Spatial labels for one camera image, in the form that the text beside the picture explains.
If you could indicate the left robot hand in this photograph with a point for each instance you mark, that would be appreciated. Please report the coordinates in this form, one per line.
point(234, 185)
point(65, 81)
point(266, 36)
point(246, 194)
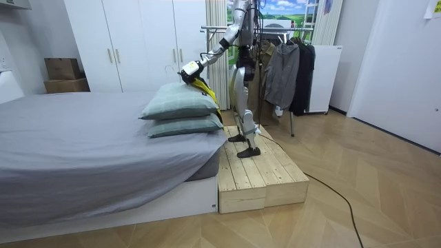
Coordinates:
point(191, 69)

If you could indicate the yellow cloth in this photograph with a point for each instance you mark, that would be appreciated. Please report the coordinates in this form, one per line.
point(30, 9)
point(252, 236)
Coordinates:
point(205, 88)

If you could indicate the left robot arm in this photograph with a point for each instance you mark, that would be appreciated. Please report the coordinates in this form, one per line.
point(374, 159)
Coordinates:
point(230, 33)

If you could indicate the grey-green checked pillow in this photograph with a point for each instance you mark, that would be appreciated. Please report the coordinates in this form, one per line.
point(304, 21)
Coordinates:
point(184, 125)
point(179, 101)

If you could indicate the robot legs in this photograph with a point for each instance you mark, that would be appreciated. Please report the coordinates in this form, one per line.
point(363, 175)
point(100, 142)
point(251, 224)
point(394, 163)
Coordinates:
point(239, 90)

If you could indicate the white wardrobe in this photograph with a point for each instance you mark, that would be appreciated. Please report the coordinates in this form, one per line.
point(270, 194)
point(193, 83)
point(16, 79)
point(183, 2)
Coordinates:
point(138, 44)

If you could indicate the robot body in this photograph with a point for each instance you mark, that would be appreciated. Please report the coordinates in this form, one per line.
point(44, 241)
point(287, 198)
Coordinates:
point(248, 32)

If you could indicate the olive brown coat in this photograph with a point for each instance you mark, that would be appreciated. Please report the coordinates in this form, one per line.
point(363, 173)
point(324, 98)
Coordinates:
point(267, 56)

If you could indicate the grey jacket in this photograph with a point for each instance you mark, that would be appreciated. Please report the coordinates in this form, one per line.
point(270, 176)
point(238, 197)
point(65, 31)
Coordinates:
point(282, 74)

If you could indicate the metal clothes rack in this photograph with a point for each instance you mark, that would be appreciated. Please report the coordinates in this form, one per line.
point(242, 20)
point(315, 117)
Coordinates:
point(275, 29)

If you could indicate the black jacket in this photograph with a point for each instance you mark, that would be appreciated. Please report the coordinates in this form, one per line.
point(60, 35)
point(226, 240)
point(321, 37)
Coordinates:
point(305, 79)

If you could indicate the cardboard box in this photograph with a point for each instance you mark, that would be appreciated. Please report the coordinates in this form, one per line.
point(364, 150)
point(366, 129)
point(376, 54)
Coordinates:
point(62, 68)
point(65, 86)

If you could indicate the wooden pallet platform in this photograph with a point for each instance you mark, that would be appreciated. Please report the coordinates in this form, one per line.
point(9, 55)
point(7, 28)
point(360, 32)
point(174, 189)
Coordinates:
point(262, 179)

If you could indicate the grey bed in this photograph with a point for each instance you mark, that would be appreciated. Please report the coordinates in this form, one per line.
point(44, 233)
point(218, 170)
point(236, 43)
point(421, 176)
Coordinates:
point(86, 148)

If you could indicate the white cabinet on wheels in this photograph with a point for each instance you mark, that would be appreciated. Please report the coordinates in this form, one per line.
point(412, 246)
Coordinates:
point(325, 79)

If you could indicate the beige pleated curtain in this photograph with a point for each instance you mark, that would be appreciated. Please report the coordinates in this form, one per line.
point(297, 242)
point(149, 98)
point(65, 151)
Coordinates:
point(329, 20)

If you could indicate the white door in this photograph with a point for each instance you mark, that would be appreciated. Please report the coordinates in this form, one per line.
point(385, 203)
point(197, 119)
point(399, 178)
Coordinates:
point(396, 69)

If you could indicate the landscape wall poster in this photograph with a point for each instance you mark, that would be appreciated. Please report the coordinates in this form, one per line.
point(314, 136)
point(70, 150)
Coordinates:
point(280, 12)

